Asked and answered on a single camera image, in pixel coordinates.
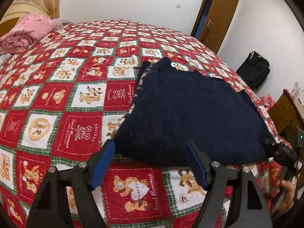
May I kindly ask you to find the navy patterned knit sweater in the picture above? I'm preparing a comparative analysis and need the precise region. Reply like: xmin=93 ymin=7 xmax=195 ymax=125
xmin=114 ymin=58 xmax=275 ymax=167

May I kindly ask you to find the right hand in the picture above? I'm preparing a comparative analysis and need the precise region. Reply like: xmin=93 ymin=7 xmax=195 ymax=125
xmin=271 ymin=179 xmax=296 ymax=215

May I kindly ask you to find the brown wooden dresser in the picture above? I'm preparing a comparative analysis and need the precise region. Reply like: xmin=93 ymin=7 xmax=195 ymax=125
xmin=268 ymin=89 xmax=303 ymax=147

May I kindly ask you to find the red checkered teddy bedspread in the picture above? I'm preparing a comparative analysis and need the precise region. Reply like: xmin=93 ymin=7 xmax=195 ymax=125
xmin=1 ymin=19 xmax=282 ymax=227

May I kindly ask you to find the brown wooden door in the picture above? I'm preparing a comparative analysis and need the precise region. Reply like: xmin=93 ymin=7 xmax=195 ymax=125
xmin=191 ymin=0 xmax=239 ymax=53

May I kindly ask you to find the pink folded blanket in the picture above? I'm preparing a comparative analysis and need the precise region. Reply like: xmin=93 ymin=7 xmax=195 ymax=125
xmin=1 ymin=14 xmax=57 ymax=55

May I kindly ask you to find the beige wooden headboard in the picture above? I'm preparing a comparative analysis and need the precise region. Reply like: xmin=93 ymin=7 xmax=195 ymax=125
xmin=0 ymin=1 xmax=50 ymax=36

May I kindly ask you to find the black bag by wall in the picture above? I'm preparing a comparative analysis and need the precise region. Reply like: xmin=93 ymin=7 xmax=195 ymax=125
xmin=236 ymin=51 xmax=270 ymax=90

